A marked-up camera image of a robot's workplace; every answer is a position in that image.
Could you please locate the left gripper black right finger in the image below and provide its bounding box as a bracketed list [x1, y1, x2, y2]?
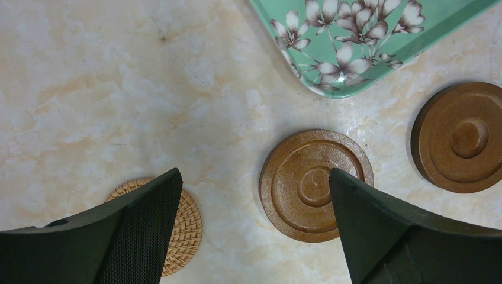
[330, 169, 501, 283]

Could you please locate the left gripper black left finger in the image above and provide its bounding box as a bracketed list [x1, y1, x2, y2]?
[1, 168, 183, 283]

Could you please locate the light tan wooden coaster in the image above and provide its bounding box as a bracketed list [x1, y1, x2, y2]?
[105, 177, 204, 277]

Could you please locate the dark brown wooden coaster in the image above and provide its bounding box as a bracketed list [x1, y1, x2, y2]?
[410, 82, 501, 193]
[259, 129, 374, 243]

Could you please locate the green floral serving tray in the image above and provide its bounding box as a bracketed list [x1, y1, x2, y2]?
[252, 0, 495, 98]

